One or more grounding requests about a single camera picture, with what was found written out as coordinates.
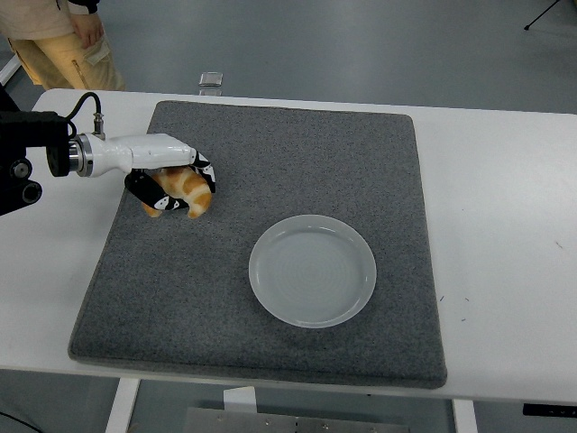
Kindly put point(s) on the person's hand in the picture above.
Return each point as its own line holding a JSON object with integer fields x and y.
{"x": 88, "y": 29}

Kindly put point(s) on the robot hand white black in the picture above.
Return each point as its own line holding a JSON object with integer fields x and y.
{"x": 144, "y": 153}

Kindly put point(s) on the croissant bread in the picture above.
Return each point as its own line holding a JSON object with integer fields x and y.
{"x": 194, "y": 189}

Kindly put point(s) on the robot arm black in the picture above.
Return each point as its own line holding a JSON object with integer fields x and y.
{"x": 27, "y": 131}

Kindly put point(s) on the grey round plate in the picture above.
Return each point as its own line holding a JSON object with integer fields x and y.
{"x": 311, "y": 275}

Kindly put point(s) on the person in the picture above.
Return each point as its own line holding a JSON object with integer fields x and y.
{"x": 49, "y": 54}

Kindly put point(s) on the silver floor socket cover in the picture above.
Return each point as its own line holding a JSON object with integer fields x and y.
{"x": 211, "y": 79}
{"x": 210, "y": 93}

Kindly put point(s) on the grey felt mat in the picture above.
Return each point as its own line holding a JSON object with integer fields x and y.
{"x": 293, "y": 158}

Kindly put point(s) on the white table leg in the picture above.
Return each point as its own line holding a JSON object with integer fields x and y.
{"x": 119, "y": 406}
{"x": 464, "y": 417}

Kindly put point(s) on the black tripod leg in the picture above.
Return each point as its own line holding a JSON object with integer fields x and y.
{"x": 526, "y": 27}

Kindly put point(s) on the black table control panel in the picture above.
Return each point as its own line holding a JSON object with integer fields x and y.
{"x": 550, "y": 409}

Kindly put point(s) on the white furniture frame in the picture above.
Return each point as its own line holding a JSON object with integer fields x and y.
{"x": 9, "y": 72}

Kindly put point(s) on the white bracket under table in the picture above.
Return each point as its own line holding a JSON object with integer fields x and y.
{"x": 239, "y": 399}

